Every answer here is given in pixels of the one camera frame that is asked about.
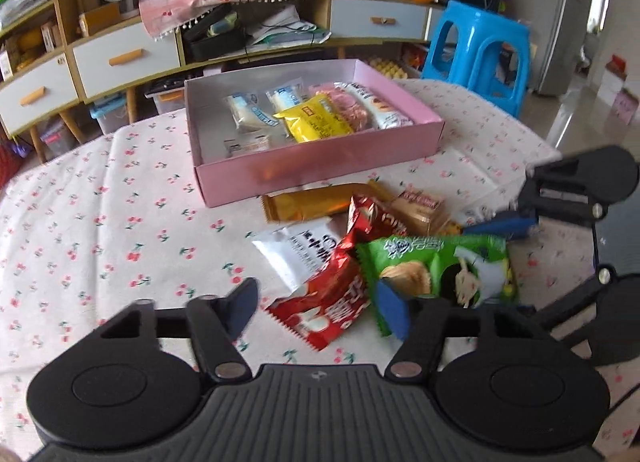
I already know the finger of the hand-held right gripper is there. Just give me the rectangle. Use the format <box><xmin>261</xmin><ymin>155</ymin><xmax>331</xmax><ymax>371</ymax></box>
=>
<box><xmin>535</xmin><ymin>266</ymin><xmax>618</xmax><ymax>358</ymax></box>
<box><xmin>462</xmin><ymin>152</ymin><xmax>603</xmax><ymax>243</ymax></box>

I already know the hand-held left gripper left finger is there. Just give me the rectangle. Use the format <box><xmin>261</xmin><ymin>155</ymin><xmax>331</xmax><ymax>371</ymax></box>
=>
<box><xmin>97</xmin><ymin>277</ymin><xmax>261</xmax><ymax>384</ymax></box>

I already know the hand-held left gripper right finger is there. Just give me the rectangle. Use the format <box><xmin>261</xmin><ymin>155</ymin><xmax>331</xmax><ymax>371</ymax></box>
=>
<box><xmin>374</xmin><ymin>278</ymin><xmax>548</xmax><ymax>385</ymax></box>

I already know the green chips packet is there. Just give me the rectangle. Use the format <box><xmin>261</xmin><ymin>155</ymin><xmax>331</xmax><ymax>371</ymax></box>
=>
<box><xmin>356</xmin><ymin>234</ymin><xmax>520</xmax><ymax>339</ymax></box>

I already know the red snack packet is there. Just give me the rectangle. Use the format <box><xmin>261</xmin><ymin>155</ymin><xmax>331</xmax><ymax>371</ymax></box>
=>
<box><xmin>346</xmin><ymin>194</ymin><xmax>410</xmax><ymax>245</ymax></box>
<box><xmin>265</xmin><ymin>236</ymin><xmax>375</xmax><ymax>352</ymax></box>

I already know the white packet black print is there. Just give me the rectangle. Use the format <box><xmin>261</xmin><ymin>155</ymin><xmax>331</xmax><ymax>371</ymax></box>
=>
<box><xmin>251</xmin><ymin>217</ymin><xmax>347</xmax><ymax>293</ymax></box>

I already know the clear cracker packet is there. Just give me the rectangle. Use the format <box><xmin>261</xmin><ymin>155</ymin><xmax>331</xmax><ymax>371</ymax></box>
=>
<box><xmin>389</xmin><ymin>186</ymin><xmax>463</xmax><ymax>239</ymax></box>

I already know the gold wrapper snack bar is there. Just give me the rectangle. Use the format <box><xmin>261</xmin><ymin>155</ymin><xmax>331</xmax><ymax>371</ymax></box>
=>
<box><xmin>261</xmin><ymin>181</ymin><xmax>397</xmax><ymax>224</ymax></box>

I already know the pink cardboard box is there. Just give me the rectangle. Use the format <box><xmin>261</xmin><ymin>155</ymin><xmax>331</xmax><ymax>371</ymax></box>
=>
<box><xmin>184</xmin><ymin>59</ymin><xmax>446</xmax><ymax>209</ymax></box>

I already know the small orange snack packet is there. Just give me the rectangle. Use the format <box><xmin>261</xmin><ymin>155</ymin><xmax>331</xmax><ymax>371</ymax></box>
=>
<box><xmin>224</xmin><ymin>133</ymin><xmax>272</xmax><ymax>159</ymax></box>

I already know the grey white cookie packet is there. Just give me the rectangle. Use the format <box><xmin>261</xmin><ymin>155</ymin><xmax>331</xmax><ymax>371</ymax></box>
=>
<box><xmin>334</xmin><ymin>82</ymin><xmax>416</xmax><ymax>131</ymax></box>

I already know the white bun packet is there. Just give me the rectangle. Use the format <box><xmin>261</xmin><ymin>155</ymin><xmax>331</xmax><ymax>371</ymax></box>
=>
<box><xmin>224</xmin><ymin>93</ymin><xmax>280</xmax><ymax>133</ymax></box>

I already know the pink clear snack packet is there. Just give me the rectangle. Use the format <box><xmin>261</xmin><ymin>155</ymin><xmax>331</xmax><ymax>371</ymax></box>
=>
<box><xmin>306</xmin><ymin>82</ymin><xmax>375</xmax><ymax>133</ymax></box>

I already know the yellow snack packet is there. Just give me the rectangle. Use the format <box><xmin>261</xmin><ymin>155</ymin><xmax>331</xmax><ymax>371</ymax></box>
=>
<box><xmin>272</xmin><ymin>93</ymin><xmax>355</xmax><ymax>143</ymax></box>

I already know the white red cardboard box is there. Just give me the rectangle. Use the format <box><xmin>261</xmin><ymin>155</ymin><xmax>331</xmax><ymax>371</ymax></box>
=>
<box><xmin>600</xmin><ymin>56</ymin><xmax>632</xmax><ymax>105</ymax></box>

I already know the cherry print tablecloth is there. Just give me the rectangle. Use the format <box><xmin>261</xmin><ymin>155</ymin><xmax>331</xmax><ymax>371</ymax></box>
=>
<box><xmin>0</xmin><ymin>79</ymin><xmax>640</xmax><ymax>462</ymax></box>

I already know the yellow egg tray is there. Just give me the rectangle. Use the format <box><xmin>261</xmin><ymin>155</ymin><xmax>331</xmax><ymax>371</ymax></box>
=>
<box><xmin>369</xmin><ymin>56</ymin><xmax>408</xmax><ymax>81</ymax></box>

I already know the blue plastic stool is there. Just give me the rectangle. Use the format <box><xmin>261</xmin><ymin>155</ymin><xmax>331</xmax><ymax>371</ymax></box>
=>
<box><xmin>421</xmin><ymin>0</ymin><xmax>532</xmax><ymax>119</ymax></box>

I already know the grey refrigerator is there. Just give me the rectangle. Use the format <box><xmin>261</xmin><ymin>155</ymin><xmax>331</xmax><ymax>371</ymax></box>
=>
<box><xmin>537</xmin><ymin>0</ymin><xmax>603</xmax><ymax>97</ymax></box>

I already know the blue lid storage bin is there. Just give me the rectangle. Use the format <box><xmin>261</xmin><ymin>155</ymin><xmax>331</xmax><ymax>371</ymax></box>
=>
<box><xmin>90</xmin><ymin>94</ymin><xmax>132</xmax><ymax>135</ymax></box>

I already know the light blue drawer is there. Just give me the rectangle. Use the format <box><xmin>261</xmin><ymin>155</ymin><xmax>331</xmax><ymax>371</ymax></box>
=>
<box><xmin>329</xmin><ymin>0</ymin><xmax>432</xmax><ymax>41</ymax></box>

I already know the black storage box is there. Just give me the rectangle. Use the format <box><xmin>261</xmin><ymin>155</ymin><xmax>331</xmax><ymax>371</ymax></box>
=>
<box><xmin>181</xmin><ymin>4</ymin><xmax>248</xmax><ymax>62</ymax></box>

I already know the pile of papers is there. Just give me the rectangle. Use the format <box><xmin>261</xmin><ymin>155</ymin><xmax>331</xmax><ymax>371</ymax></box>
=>
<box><xmin>245</xmin><ymin>6</ymin><xmax>332</xmax><ymax>53</ymax></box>

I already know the small wooden box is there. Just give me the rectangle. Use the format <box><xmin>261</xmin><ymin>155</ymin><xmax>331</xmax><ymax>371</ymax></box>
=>
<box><xmin>79</xmin><ymin>2</ymin><xmax>123</xmax><ymax>37</ymax></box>

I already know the wooden cabinet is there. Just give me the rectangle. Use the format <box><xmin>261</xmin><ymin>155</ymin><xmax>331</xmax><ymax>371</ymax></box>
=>
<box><xmin>0</xmin><ymin>0</ymin><xmax>451</xmax><ymax>163</ymax></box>

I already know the stack of papers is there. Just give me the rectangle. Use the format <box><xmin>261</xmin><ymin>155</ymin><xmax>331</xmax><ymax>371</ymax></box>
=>
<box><xmin>0</xmin><ymin>0</ymin><xmax>53</xmax><ymax>32</ymax></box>

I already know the white drawer wooden handle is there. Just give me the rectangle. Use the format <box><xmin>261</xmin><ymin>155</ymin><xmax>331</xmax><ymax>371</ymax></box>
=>
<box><xmin>71</xmin><ymin>22</ymin><xmax>182</xmax><ymax>101</ymax></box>
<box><xmin>0</xmin><ymin>56</ymin><xmax>81</xmax><ymax>139</ymax></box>

